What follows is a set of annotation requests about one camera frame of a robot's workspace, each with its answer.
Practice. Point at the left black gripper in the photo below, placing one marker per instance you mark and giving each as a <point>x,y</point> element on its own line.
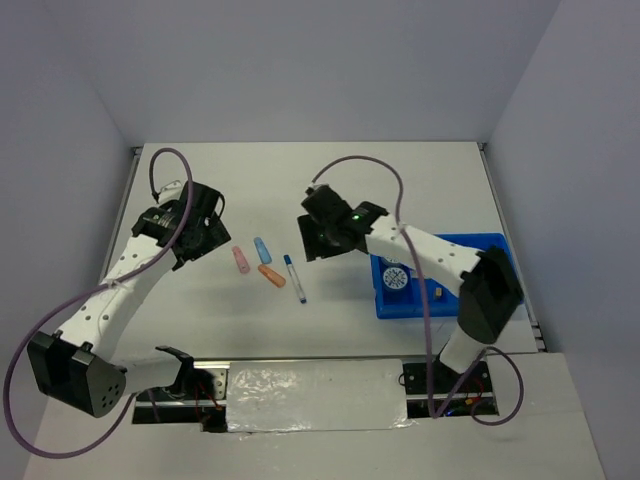
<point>215,236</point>

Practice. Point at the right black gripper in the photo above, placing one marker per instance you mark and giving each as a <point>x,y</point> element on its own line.
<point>313,246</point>

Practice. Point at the blue white marker pen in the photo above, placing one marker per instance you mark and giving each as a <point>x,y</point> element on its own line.
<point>295,279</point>

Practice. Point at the blue slime jar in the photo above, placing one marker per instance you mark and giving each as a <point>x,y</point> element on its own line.
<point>390,260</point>
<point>395,282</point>

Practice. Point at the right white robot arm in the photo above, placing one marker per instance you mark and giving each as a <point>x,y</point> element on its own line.
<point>467,341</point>

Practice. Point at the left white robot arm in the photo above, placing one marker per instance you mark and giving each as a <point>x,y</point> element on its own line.
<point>76,364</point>

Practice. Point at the pink transparent case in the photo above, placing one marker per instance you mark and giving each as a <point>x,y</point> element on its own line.
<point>240,259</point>

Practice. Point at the orange transparent case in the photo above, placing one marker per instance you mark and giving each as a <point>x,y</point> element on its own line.
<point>272,276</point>

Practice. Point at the blue transparent case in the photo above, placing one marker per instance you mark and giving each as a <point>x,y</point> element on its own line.
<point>262,251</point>

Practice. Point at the blue plastic divided bin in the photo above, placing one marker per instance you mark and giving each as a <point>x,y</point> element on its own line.
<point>400,305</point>

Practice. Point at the silver foil sheet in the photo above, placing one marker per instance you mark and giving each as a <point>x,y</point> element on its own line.
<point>309,396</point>

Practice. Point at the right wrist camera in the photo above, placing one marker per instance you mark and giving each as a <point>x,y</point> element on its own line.
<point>314,187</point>

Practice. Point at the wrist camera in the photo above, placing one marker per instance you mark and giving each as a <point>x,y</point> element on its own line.
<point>314,187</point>
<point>169,192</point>

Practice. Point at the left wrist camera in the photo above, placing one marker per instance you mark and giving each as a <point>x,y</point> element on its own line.
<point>169,192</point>

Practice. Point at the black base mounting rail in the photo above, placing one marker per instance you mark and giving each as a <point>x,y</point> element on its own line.
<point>208,413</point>

